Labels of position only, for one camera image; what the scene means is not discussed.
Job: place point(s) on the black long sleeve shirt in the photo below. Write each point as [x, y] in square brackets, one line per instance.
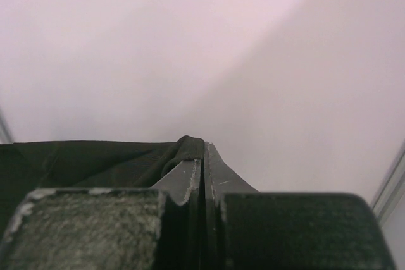
[80, 164]

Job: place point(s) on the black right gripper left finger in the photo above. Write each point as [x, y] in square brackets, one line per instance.
[108, 228]

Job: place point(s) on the right corner frame post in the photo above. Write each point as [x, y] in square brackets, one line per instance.
[391, 190]

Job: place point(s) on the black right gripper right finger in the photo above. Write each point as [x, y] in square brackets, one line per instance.
[248, 229]

